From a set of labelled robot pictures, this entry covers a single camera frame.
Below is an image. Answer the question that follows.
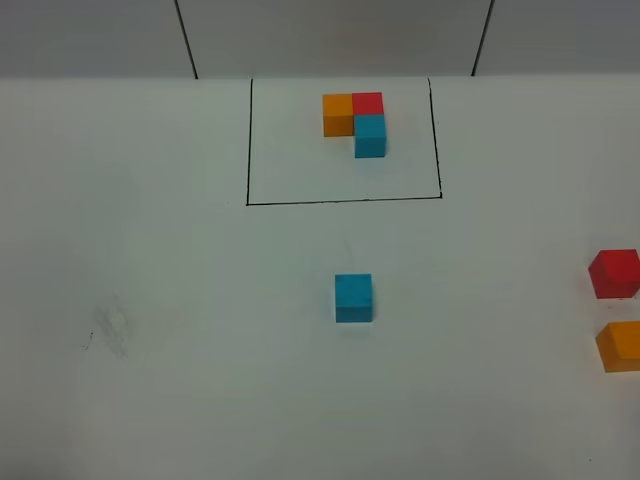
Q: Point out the orange template cube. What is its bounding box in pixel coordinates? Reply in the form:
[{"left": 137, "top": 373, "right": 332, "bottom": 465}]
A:
[{"left": 322, "top": 94, "right": 354, "bottom": 137}]

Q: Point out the blue template cube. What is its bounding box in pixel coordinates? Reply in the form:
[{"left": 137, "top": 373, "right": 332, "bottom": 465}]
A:
[{"left": 354, "top": 114, "right": 387, "bottom": 158}]

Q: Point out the red template cube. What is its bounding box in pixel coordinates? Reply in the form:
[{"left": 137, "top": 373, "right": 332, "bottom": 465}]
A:
[{"left": 352, "top": 92, "right": 384, "bottom": 116}]

